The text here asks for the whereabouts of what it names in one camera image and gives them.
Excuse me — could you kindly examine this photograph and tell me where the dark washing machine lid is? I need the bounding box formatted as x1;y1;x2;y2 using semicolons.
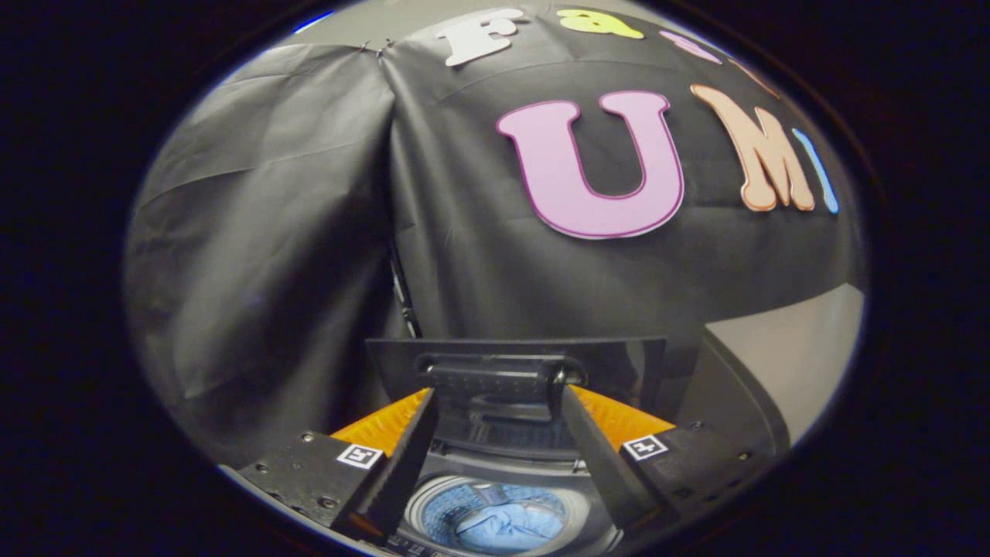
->
365;337;667;422

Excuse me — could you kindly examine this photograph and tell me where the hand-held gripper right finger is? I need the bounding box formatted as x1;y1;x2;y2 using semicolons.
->
559;385;773;541

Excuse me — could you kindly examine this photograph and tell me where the grey washing machine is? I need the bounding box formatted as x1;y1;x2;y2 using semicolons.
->
383;418;626;557

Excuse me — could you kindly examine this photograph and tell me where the thin black pole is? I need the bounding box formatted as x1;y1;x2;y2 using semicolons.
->
389;238;424;339

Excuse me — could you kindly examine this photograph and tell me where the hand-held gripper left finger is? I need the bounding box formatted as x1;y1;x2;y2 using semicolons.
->
224;388;439;544

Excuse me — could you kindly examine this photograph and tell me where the black backdrop cloth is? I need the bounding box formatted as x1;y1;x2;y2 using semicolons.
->
124;4;867;465

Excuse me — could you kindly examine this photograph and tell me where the light blue garment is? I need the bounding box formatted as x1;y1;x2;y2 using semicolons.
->
452;499;567;555

